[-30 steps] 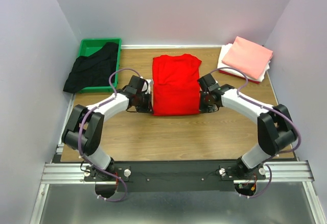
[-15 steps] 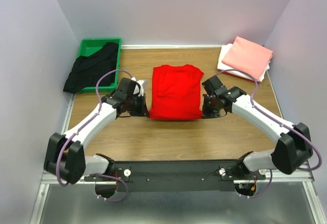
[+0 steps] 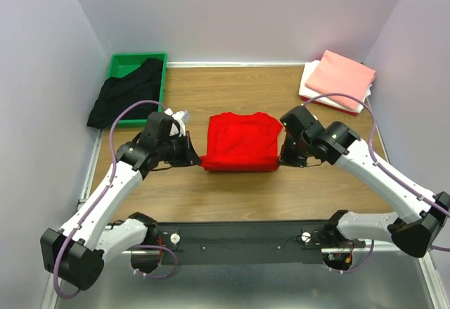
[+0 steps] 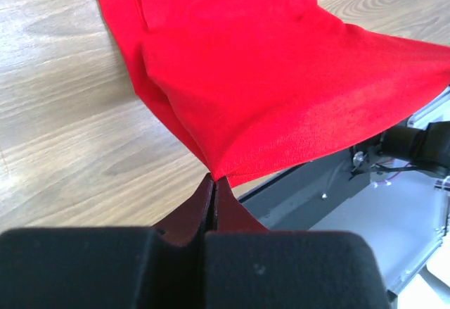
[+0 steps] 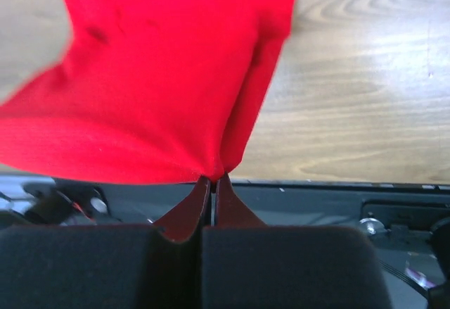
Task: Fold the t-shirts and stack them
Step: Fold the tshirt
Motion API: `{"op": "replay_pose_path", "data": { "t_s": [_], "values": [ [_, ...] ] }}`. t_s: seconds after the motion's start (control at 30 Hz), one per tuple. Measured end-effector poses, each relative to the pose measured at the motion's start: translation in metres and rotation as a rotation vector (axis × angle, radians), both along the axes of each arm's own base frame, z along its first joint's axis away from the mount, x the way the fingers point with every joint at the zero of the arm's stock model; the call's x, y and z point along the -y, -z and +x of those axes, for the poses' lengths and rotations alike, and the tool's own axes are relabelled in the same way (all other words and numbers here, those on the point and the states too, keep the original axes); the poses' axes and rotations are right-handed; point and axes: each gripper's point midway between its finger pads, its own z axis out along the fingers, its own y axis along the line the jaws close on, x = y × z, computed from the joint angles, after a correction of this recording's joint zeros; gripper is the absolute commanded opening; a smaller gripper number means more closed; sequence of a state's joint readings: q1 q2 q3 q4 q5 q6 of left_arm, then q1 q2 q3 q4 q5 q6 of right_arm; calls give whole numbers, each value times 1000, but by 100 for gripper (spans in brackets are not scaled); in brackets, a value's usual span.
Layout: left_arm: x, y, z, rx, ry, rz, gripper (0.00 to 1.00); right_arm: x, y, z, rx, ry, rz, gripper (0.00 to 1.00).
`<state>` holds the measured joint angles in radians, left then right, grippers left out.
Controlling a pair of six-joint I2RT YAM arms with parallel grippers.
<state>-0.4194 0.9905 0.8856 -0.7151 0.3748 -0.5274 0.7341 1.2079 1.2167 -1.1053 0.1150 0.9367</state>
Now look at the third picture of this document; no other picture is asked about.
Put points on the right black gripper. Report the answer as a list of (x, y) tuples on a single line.
[(292, 150)]

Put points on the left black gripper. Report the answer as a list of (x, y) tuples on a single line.
[(187, 148)]

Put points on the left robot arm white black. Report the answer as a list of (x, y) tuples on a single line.
[(77, 252)]

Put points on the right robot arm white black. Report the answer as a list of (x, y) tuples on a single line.
[(418, 214)]

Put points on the white folded t shirt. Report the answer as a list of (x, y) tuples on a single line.
[(333, 98)]

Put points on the black t shirt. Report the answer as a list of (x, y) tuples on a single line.
[(123, 91)]

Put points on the pink folded t shirt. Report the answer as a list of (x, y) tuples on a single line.
[(338, 74)]

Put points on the green plastic bin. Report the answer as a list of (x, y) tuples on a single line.
[(135, 76)]

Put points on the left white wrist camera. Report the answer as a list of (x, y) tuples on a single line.
[(180, 120)]

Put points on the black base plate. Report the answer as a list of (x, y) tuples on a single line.
[(240, 243)]

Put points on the aluminium frame rail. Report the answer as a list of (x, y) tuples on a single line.
[(385, 277)]

